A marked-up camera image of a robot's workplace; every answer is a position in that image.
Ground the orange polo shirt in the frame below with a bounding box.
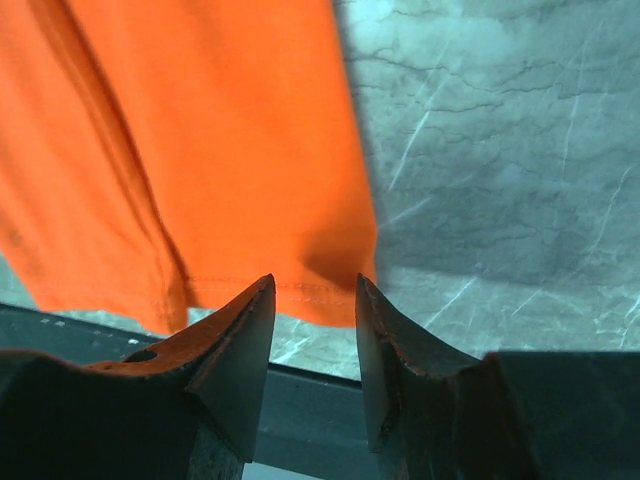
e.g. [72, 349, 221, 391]
[1, 1, 376, 334]

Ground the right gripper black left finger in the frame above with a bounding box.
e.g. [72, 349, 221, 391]
[1, 275, 276, 479]

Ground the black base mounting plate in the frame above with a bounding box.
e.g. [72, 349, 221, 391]
[1, 305, 380, 480]

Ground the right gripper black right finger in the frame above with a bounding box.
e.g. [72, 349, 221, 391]
[356, 277, 639, 479]

